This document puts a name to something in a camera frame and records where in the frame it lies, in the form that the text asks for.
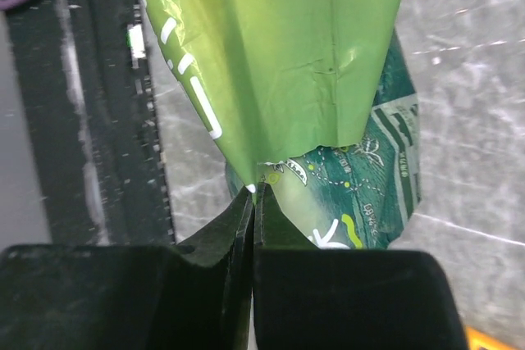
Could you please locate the yellow plastic scoop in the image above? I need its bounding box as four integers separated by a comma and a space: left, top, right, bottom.
465, 326, 517, 350

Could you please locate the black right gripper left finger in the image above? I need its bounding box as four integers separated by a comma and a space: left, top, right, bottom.
1, 190, 253, 349

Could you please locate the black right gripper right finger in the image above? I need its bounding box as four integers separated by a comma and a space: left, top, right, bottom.
253, 184, 468, 349

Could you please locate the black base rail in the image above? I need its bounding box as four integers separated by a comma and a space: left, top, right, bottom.
6, 0, 175, 245

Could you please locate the green litter bag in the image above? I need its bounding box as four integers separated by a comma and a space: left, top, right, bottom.
143, 0, 421, 249

